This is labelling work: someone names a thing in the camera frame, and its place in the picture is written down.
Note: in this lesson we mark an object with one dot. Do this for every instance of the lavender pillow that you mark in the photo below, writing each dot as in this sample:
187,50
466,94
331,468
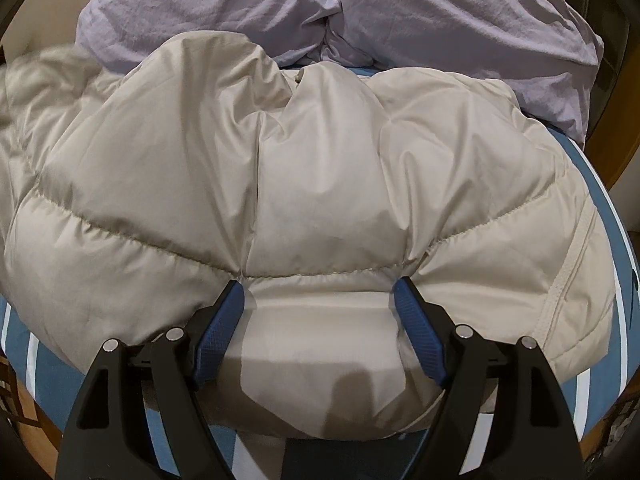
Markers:
210,0
475,25

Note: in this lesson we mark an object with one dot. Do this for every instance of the wooden chair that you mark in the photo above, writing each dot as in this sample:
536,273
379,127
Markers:
12,395

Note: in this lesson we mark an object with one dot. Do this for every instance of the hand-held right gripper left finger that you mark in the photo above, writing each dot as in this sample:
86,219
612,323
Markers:
220,327

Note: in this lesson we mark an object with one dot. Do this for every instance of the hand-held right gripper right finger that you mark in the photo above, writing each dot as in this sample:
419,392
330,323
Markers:
419,332

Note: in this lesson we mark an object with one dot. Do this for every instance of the blue striped bed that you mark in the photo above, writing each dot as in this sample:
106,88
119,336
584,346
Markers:
607,240

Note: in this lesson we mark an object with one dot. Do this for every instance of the beige puffer jacket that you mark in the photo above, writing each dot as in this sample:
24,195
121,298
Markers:
300,185

